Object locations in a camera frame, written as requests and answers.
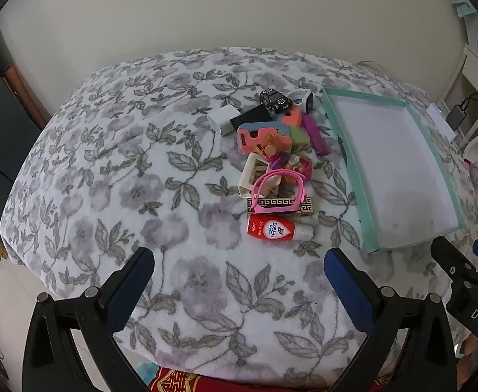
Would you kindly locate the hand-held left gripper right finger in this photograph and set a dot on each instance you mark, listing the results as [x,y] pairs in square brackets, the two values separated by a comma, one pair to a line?
[345,279]

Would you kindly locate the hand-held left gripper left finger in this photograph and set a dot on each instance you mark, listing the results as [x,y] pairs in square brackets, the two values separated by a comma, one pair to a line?
[139,271]

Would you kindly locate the black gold patterned box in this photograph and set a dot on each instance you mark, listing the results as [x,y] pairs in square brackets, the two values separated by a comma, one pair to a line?
[308,206]

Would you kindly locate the red white bottle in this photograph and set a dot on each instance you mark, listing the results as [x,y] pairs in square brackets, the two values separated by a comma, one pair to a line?
[271,228]

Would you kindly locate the pink wristband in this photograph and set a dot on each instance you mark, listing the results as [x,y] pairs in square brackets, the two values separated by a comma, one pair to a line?
[301,190]

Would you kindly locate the teal-rimmed white tray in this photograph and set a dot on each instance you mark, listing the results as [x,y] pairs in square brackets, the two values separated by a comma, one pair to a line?
[386,163]

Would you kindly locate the small orange doll figure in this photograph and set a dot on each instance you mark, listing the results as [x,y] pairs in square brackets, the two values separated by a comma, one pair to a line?
[296,166]

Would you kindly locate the purple comb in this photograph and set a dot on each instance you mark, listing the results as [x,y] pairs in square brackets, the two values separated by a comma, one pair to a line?
[316,139]

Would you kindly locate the cream plastic clip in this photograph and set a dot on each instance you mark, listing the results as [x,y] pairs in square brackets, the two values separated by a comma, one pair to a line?
[249,171]

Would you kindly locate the tan wooden toy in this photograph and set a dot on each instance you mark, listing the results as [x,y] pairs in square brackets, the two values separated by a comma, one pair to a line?
[269,150]

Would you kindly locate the coral pink plastic toy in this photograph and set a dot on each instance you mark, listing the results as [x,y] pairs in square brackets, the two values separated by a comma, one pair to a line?
[259,139]

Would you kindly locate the white charger cube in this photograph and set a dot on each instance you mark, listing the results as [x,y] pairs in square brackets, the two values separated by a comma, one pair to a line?
[222,120]

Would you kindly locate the blue plastic toy piece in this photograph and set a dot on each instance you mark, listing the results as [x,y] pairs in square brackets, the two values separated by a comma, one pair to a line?
[259,124]

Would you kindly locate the white smartwatch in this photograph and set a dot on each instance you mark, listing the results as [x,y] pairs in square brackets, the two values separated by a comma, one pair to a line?
[304,100]

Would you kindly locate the black rectangular adapter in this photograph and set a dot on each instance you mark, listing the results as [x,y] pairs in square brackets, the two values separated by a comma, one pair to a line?
[251,116]

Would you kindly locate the black toy car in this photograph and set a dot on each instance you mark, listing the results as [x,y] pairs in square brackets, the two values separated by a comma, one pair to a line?
[273,99]

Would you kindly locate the grey floral blanket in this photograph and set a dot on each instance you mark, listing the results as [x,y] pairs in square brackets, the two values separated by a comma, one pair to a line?
[141,171]

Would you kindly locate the red patterned cloth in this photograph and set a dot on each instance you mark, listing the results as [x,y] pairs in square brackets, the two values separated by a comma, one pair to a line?
[182,379]

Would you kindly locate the white power bank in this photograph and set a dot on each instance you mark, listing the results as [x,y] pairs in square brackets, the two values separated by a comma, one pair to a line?
[439,120]

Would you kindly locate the black power bank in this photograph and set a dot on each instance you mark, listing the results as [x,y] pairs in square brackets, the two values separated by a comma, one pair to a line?
[455,116]

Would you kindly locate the white wooden furniture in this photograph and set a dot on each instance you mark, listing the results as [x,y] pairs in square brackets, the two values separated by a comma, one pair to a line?
[477,65]

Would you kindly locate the teal paper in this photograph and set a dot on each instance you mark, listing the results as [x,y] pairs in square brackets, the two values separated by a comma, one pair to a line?
[463,8]

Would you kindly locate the brown door frame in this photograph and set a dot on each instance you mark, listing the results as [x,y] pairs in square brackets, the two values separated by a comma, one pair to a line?
[22,90]

